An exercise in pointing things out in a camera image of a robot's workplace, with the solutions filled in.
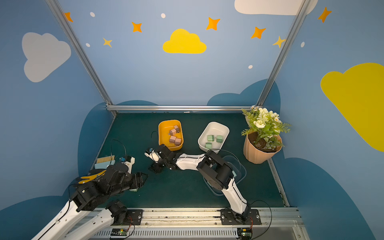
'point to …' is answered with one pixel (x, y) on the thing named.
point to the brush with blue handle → (102, 163)
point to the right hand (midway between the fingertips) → (153, 162)
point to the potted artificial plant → (263, 136)
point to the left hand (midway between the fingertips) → (144, 174)
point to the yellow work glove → (90, 178)
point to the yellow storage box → (164, 127)
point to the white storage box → (215, 129)
